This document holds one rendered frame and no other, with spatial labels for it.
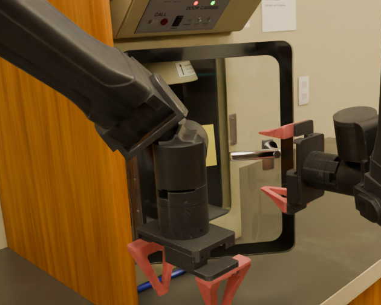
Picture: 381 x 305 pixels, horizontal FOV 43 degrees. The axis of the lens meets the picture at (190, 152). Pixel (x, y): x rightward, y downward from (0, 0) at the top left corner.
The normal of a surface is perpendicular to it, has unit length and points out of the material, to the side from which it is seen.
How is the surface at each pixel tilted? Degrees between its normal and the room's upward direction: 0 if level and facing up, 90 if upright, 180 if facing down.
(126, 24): 135
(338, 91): 90
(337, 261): 0
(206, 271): 0
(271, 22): 90
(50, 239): 90
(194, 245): 0
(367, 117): 14
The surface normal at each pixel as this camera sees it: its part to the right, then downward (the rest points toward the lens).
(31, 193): -0.73, 0.21
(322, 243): -0.06, -0.97
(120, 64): 0.69, -0.60
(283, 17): 0.69, 0.13
